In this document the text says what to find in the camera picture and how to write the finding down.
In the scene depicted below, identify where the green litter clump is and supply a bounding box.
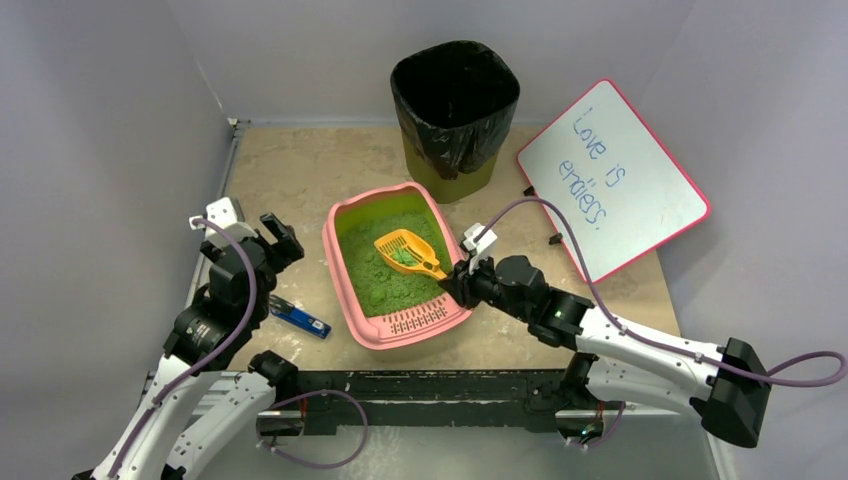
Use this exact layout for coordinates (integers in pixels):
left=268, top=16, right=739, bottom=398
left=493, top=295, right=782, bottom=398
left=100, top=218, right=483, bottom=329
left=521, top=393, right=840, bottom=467
left=390, top=248, right=419, bottom=267

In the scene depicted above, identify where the yellow litter scoop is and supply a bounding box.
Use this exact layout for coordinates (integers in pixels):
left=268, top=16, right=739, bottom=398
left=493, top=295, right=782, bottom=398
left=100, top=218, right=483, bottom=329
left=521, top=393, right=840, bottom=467
left=374, top=229, right=447, bottom=280

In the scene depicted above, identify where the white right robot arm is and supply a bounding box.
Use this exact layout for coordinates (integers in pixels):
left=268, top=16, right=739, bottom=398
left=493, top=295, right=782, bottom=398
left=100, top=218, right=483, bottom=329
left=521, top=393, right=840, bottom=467
left=438, top=255, right=772, bottom=448

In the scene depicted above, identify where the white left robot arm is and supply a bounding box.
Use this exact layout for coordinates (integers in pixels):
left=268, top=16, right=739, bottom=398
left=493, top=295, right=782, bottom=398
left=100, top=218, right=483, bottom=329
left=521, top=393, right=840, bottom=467
left=76, top=211, right=304, bottom=479

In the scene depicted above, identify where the green cat litter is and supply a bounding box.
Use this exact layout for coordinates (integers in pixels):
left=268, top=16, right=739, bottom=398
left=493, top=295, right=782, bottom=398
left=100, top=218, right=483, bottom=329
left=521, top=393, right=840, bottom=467
left=336, top=210, right=450, bottom=317

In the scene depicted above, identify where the pink and green litter box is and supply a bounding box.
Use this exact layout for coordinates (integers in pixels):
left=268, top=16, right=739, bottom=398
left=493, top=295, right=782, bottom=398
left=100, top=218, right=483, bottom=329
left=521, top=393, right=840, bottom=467
left=322, top=182, right=471, bottom=350

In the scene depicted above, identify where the blue and black stapler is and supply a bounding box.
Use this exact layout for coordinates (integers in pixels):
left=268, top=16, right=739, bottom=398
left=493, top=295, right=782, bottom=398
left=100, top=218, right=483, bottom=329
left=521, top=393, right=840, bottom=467
left=269, top=295, right=332, bottom=339

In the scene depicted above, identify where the olive green trash bin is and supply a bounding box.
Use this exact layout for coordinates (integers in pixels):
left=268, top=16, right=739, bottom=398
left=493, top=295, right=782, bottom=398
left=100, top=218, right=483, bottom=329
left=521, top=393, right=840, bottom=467
left=401, top=133, right=498, bottom=204

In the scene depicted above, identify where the pink framed whiteboard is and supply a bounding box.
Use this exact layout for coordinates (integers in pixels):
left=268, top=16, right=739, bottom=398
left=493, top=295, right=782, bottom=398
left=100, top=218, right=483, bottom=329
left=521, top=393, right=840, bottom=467
left=516, top=79, right=711, bottom=282

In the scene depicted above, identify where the black trash bag liner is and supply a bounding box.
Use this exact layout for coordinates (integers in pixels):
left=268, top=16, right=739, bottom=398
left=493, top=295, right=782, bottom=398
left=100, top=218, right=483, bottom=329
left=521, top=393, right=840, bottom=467
left=390, top=40, right=521, bottom=180

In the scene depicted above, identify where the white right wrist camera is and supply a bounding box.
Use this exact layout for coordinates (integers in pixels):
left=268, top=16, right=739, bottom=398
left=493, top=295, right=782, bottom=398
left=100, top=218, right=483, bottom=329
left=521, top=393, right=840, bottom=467
left=460, top=223, right=497, bottom=274

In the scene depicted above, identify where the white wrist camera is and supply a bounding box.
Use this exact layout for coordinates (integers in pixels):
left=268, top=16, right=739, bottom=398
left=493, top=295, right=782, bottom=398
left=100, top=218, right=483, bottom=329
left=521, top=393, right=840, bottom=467
left=188, top=197, right=257, bottom=248
left=460, top=223, right=497, bottom=274

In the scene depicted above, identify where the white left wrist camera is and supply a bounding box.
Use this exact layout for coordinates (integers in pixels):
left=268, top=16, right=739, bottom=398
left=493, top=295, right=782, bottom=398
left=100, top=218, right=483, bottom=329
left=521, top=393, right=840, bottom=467
left=188, top=197, right=257, bottom=248

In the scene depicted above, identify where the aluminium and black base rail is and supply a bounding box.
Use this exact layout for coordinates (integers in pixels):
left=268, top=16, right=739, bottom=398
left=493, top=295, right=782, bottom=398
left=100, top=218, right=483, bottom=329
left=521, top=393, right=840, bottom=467
left=135, top=368, right=723, bottom=439

